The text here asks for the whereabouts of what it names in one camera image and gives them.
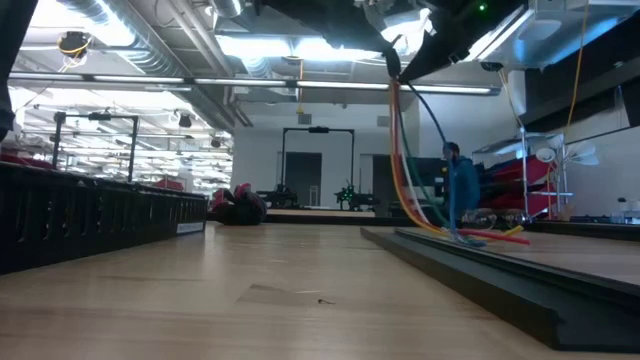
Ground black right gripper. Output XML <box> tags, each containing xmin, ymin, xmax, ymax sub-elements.
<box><xmin>259</xmin><ymin>0</ymin><xmax>526</xmax><ymax>84</ymax></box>

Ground white cable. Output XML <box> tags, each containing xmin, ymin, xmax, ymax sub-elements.
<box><xmin>397</xmin><ymin>99</ymin><xmax>436</xmax><ymax>226</ymax></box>

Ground green cable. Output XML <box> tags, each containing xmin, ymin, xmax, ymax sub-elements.
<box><xmin>398</xmin><ymin>112</ymin><xmax>451</xmax><ymax>229</ymax></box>

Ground black raceway lid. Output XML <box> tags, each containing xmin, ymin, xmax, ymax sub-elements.
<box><xmin>360</xmin><ymin>225</ymin><xmax>640</xmax><ymax>354</ymax></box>

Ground black slotted cable raceway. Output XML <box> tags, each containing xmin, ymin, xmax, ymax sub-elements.
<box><xmin>0</xmin><ymin>160</ymin><xmax>209</xmax><ymax>276</ymax></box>

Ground black equipment cabinet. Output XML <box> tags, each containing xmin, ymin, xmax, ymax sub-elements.
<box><xmin>372</xmin><ymin>154</ymin><xmax>447</xmax><ymax>217</ymax></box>

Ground long ceiling light bar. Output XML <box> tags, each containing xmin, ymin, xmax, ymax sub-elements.
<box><xmin>7</xmin><ymin>71</ymin><xmax>503</xmax><ymax>97</ymax></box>

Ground green-lit robot device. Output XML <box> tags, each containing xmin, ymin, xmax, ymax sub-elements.
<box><xmin>333</xmin><ymin>184</ymin><xmax>382</xmax><ymax>212</ymax></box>

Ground person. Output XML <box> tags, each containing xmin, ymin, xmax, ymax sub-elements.
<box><xmin>442</xmin><ymin>141</ymin><xmax>482</xmax><ymax>222</ymax></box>

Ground red storage bin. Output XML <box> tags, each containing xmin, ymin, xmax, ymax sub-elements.
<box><xmin>483</xmin><ymin>155</ymin><xmax>556</xmax><ymax>187</ymax></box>

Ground white floor lamp shades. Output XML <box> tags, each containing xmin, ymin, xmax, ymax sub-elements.
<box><xmin>534</xmin><ymin>132</ymin><xmax>600</xmax><ymax>169</ymax></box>

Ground red bin stack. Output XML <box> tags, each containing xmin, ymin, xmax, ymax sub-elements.
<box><xmin>0</xmin><ymin>152</ymin><xmax>54</xmax><ymax>171</ymax></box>

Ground tall black gantry frame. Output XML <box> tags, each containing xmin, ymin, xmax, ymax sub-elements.
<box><xmin>280</xmin><ymin>126</ymin><xmax>357</xmax><ymax>209</ymax></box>

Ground black aluminium table frame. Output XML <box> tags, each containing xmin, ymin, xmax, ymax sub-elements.
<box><xmin>205</xmin><ymin>212</ymin><xmax>640</xmax><ymax>241</ymax></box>

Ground yellow hanging cable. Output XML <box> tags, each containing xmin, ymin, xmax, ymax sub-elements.
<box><xmin>564</xmin><ymin>0</ymin><xmax>592</xmax><ymax>132</ymax></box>

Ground tangled thin wire bundle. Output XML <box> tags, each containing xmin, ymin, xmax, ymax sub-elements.
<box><xmin>460</xmin><ymin>207</ymin><xmax>531</xmax><ymax>231</ymax></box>

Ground wide black gantry frame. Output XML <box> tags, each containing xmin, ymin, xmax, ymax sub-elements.
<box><xmin>51</xmin><ymin>111</ymin><xmax>141</xmax><ymax>180</ymax></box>

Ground black ceiling cord reel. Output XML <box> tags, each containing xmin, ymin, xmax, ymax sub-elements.
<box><xmin>56</xmin><ymin>30</ymin><xmax>95</xmax><ymax>70</ymax></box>

